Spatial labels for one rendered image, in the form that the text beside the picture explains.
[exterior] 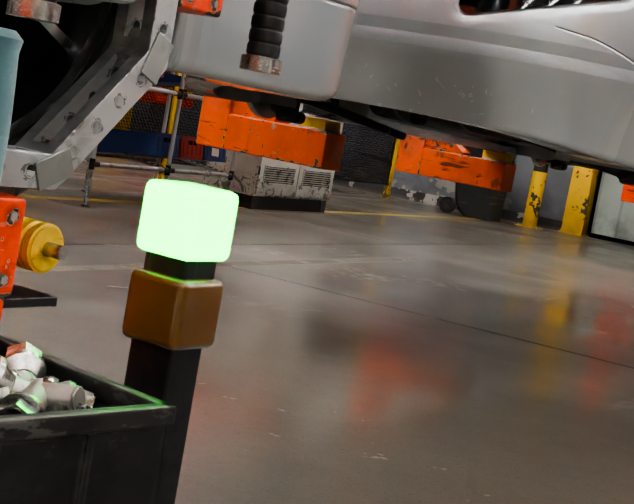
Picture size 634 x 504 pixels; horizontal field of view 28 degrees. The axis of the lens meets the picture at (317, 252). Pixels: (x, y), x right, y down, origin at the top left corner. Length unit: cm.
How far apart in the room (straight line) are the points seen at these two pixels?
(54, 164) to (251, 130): 413
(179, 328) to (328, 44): 138
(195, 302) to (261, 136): 483
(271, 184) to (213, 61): 764
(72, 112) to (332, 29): 65
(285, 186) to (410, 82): 593
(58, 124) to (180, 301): 83
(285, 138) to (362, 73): 168
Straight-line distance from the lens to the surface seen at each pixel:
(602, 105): 371
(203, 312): 70
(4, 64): 118
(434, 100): 371
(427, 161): 725
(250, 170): 927
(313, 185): 999
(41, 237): 145
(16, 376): 60
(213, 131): 566
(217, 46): 179
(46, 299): 146
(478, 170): 711
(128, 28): 156
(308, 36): 198
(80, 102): 151
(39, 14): 107
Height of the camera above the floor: 71
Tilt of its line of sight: 6 degrees down
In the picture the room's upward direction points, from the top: 10 degrees clockwise
